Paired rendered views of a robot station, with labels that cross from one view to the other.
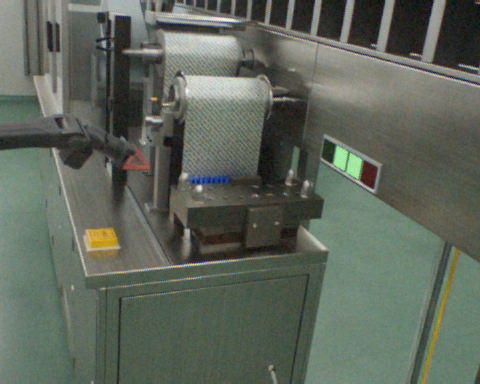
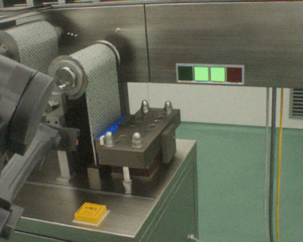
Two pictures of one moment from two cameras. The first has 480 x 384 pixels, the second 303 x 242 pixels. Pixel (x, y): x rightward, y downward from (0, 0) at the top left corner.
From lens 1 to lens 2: 1.00 m
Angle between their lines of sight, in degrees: 41
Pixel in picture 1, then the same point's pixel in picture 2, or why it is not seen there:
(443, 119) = (286, 25)
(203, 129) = (94, 94)
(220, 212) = (153, 146)
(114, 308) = not seen: outside the picture
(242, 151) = (112, 101)
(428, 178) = (285, 60)
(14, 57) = not seen: outside the picture
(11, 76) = not seen: outside the picture
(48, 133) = (48, 142)
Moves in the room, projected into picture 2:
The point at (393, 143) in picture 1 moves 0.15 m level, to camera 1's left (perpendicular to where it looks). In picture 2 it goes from (249, 49) to (224, 57)
